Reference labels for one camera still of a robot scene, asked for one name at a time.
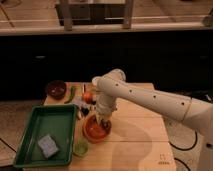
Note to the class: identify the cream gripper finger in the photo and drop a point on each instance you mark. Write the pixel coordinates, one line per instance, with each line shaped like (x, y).
(99, 118)

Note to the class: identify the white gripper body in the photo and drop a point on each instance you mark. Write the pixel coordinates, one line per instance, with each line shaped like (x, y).
(105, 104)

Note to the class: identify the dark grape bunch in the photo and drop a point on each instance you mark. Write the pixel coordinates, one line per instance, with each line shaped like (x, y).
(106, 125)

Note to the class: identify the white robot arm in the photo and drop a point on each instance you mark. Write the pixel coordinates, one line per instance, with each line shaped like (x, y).
(191, 112)

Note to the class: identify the orange red bowl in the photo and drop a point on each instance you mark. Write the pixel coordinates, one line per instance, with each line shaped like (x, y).
(94, 132)

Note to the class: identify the dark maroon bowl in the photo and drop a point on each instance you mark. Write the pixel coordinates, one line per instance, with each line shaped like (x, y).
(56, 89)

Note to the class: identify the small dark toy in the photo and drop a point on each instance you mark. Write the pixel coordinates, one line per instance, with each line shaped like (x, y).
(85, 111)

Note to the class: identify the orange tomato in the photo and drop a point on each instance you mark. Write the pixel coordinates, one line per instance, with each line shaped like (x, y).
(87, 97)

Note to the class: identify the white lidded jar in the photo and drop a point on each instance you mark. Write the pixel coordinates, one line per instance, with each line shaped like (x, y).
(95, 80)

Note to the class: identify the small green cup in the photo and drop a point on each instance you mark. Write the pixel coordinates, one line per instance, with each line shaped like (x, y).
(80, 148)

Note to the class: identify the green plastic tray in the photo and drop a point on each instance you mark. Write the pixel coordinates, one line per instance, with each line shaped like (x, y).
(56, 121)

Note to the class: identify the blue grey sponge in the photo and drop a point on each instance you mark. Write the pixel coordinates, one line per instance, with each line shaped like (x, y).
(48, 146)

